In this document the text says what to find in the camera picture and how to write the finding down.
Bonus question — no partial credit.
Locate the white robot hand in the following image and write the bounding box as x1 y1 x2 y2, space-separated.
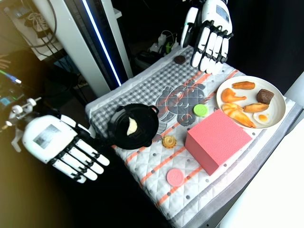
180 0 235 76
21 114 111 185

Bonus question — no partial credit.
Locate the black frying pan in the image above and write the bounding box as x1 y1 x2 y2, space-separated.
91 103 160 151

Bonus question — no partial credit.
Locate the red cube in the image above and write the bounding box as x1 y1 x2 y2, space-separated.
184 108 253 176

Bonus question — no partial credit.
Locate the white power strip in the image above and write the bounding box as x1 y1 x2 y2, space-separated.
149 41 179 53

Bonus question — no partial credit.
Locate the orange-brown toy sausage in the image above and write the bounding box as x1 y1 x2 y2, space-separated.
231 81 256 90

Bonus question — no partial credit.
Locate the black power adapter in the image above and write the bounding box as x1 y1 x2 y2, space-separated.
137 50 164 63

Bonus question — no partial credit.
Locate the white toy dumpling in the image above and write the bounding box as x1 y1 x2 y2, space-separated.
126 117 138 136

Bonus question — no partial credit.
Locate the brown toy chocolate piece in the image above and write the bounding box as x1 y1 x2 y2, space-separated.
256 88 275 105

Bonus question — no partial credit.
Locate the green round toy cookie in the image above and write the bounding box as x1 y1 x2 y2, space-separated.
192 104 209 118

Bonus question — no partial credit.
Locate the white column with blue light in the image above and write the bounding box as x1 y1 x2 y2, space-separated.
32 0 133 98

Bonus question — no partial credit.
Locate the cream round plate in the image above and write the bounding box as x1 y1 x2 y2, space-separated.
216 75 287 130

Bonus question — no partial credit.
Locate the brown toy bread piece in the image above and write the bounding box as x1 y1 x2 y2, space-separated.
243 102 269 113

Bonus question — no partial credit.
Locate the large orange toy shrimp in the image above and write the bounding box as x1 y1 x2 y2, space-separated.
222 102 257 129

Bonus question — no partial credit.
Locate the toy fried egg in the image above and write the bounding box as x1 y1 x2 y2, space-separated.
252 112 270 124

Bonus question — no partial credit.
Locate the yellow toy butter cookie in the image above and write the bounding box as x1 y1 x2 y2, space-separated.
161 134 178 149

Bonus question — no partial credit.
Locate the pink round toy cookie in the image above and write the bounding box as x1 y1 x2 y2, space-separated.
166 168 185 186

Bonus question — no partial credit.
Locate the black cable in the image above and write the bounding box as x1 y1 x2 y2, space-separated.
28 0 59 48

